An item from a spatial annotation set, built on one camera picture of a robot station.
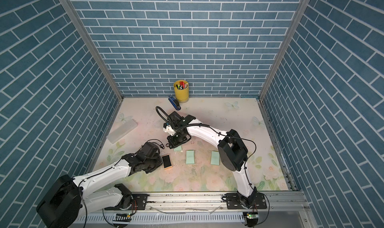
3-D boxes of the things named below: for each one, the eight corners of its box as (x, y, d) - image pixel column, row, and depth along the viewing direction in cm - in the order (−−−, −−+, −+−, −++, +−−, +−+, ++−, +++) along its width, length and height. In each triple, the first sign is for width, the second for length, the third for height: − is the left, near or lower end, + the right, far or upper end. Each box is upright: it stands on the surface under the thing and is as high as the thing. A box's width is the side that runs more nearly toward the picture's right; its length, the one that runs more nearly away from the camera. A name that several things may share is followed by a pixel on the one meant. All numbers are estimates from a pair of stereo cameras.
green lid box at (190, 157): (185, 164, 88) (185, 162, 86) (186, 152, 93) (185, 150, 90) (194, 164, 88) (194, 162, 86) (194, 152, 93) (194, 150, 91)
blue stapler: (177, 111, 115) (176, 107, 111) (168, 99, 123) (167, 95, 119) (181, 109, 116) (180, 105, 113) (172, 98, 124) (172, 93, 121)
